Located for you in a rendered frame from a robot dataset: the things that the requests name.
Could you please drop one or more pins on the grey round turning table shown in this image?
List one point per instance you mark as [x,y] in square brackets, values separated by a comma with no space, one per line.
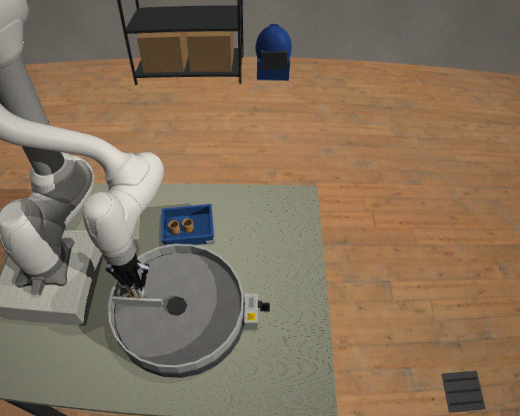
[190,307]

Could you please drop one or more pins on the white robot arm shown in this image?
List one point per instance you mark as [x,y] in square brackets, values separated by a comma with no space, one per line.
[31,230]

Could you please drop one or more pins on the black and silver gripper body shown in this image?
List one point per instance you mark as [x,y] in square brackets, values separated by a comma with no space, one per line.
[133,264]

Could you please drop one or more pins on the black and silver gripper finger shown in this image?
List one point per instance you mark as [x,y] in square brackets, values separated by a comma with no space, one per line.
[139,283]
[120,275]

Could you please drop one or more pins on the blue square tray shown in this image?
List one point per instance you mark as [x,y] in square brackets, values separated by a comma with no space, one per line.
[203,233]

